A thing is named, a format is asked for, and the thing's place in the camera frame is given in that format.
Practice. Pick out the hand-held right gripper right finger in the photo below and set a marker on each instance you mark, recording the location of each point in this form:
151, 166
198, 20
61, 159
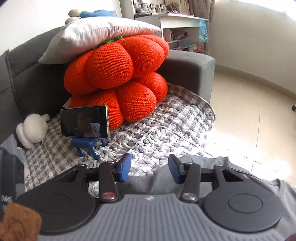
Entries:
174, 170

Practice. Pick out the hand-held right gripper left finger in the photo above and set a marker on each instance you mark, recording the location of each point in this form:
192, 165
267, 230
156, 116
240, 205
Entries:
124, 166

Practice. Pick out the grey t-shirt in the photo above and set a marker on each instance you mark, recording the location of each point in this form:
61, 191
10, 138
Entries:
266, 192

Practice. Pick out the grey checked quilted blanket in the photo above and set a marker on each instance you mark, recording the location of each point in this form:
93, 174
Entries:
161, 129

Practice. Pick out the brown fuzzy cuff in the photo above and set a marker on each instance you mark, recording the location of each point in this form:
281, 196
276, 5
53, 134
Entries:
18, 222

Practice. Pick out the white plush toy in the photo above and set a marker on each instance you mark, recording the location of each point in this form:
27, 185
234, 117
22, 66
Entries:
32, 129

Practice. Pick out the smartphone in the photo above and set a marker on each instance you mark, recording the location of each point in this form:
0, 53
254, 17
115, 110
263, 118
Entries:
83, 121

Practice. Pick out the orange pumpkin cushion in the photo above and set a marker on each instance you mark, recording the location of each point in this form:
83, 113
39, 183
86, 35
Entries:
111, 67

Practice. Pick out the grey sofa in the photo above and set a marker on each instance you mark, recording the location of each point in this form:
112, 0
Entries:
185, 67

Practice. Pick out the white pillow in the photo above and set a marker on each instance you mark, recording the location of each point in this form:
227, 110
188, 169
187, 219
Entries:
92, 34

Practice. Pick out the light blue patterned bag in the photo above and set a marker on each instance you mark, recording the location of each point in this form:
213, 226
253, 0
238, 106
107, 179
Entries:
203, 30

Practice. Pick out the white desk with shelves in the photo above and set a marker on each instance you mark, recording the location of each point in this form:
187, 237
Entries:
180, 20

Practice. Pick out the blue plush toy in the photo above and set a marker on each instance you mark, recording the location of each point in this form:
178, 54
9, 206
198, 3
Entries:
97, 13

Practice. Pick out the beige curtain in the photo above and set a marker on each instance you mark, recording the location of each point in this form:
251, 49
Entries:
201, 8

